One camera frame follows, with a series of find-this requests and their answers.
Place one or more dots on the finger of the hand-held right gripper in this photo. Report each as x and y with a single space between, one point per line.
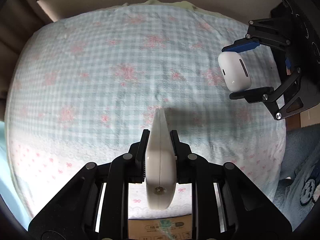
260 95
267 33

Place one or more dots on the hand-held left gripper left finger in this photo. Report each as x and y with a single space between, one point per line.
140 155

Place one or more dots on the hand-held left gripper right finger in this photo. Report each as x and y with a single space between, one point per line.
180 160

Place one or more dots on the white round case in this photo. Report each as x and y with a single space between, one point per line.
160 160

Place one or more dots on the white earbuds case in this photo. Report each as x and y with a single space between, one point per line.
232 67

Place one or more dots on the cardboard box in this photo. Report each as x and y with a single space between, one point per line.
150 230

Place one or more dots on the blue printed rug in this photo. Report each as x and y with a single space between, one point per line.
300 155

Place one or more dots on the checked floral bed sheet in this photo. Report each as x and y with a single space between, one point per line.
100 80

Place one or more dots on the green mattress cover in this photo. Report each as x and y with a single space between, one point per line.
175 4

